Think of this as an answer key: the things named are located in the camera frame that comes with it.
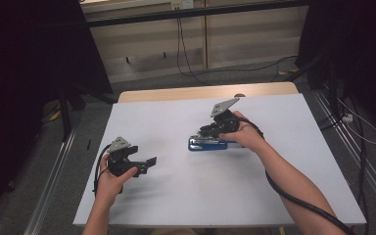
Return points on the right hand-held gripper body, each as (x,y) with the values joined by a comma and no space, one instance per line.
(223,107)

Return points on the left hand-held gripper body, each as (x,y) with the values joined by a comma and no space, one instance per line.
(119,145)

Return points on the blue stapler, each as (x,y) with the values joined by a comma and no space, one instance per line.
(205,146)

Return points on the person's right hand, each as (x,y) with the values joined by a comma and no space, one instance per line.
(248,137)

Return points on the person's left hand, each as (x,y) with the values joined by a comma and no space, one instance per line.
(109,189)

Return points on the small black floor object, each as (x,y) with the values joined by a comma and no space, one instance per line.
(88,144)

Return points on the wooden table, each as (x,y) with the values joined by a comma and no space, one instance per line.
(176,93)

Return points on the black stand legs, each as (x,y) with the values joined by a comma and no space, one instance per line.
(67,111)

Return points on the black horizontal bar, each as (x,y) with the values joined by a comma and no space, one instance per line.
(189,13)

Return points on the large black curtain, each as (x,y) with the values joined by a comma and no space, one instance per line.
(19,81)

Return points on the white power plug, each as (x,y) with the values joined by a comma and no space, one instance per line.
(347,118)

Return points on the black curtain with stand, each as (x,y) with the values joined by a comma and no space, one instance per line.
(365,49)

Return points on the aluminium floor rail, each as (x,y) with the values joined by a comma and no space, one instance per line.
(355,153)
(49,186)

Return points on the white wall socket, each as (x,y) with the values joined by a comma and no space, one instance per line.
(182,4)

